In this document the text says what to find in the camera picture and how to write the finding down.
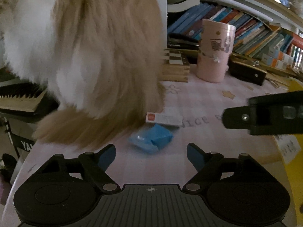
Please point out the small white box red label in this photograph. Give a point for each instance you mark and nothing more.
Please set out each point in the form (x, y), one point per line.
(165, 119)

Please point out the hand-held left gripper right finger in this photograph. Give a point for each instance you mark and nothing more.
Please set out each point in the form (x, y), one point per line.
(195, 156)

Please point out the orange white carton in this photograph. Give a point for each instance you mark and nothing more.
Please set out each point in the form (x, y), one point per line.
(281, 56)
(268, 60)

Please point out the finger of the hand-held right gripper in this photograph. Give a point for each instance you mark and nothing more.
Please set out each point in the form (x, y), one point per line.
(236, 119)

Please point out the row of books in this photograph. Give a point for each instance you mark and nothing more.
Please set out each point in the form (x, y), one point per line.
(248, 35)

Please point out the pink printed cup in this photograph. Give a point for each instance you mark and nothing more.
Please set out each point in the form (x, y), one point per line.
(213, 59)

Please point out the yellow cardboard box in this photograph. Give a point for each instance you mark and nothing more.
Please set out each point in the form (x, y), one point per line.
(296, 170)

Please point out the black electronic keyboard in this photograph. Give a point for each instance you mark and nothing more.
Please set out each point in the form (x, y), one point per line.
(19, 99)

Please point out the wooden chess board box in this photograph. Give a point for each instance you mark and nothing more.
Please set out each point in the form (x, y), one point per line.
(176, 56)

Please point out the fluffy orange white cat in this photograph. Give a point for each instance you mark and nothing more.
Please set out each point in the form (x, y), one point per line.
(94, 52)

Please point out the black case with latch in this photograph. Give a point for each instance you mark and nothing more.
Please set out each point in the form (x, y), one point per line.
(246, 74)

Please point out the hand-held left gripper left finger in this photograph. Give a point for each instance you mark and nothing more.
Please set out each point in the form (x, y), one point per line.
(107, 156)

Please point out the brown cardboard sheets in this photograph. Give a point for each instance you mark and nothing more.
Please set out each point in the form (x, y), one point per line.
(277, 80)

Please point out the blue plastic packet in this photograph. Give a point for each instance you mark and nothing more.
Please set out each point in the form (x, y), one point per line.
(156, 137)

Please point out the white bookshelf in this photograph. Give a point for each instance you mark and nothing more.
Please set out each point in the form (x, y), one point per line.
(158, 4)

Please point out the black keyboard stand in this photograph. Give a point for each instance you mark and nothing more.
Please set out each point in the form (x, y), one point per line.
(23, 144)

